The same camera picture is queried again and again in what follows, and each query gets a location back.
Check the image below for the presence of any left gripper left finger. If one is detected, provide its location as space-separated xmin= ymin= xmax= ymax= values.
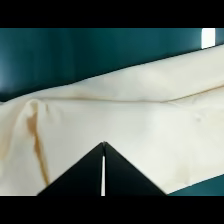
xmin=37 ymin=141 xmax=105 ymax=197

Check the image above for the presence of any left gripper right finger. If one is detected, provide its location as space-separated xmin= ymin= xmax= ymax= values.
xmin=103 ymin=141 xmax=167 ymax=197

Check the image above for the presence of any cream shirt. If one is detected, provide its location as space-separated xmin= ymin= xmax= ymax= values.
xmin=0 ymin=44 xmax=224 ymax=197

